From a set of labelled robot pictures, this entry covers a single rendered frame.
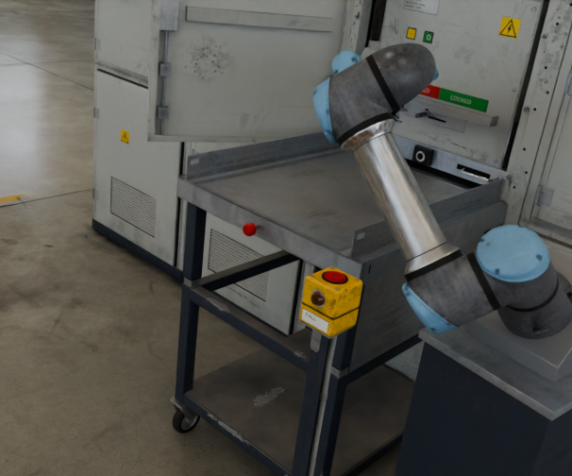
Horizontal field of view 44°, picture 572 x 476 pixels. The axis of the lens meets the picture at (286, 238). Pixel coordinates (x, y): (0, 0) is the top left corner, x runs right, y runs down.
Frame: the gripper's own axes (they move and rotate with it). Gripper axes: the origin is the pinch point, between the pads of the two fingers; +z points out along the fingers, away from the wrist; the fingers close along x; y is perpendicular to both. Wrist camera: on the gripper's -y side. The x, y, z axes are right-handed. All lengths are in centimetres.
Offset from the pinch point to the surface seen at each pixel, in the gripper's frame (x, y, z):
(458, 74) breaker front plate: 18.8, 9.8, 5.8
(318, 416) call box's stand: -76, 44, -44
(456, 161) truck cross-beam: -3.2, 15.7, 17.1
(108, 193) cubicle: -62, -155, 45
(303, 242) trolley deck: -45, 19, -41
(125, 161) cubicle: -45, -142, 35
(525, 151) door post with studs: 3.6, 36.8, 9.6
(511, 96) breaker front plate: 16.5, 27.2, 7.1
